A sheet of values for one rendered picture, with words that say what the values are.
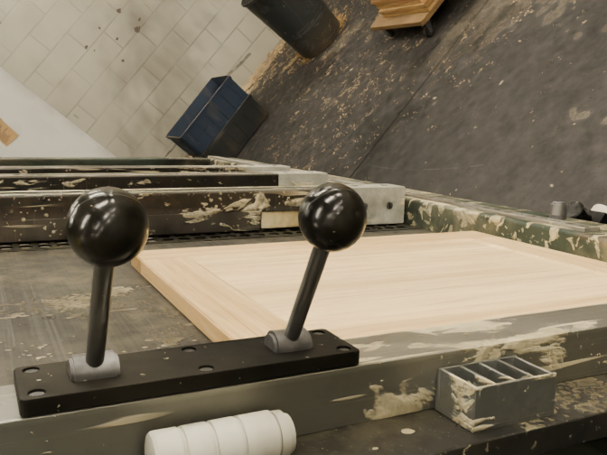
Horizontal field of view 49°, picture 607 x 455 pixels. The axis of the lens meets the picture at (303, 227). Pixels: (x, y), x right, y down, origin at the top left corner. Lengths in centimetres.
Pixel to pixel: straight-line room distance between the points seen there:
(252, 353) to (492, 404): 16
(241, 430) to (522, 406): 19
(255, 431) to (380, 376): 10
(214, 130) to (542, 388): 460
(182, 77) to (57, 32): 105
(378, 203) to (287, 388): 87
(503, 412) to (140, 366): 23
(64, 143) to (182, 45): 191
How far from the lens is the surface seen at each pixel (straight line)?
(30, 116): 443
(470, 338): 50
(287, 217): 117
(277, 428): 38
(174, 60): 598
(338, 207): 35
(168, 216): 110
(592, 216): 124
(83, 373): 39
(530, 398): 48
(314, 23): 519
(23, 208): 106
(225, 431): 37
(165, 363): 40
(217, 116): 500
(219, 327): 57
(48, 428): 38
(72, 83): 584
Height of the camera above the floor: 158
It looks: 26 degrees down
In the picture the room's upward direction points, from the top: 49 degrees counter-clockwise
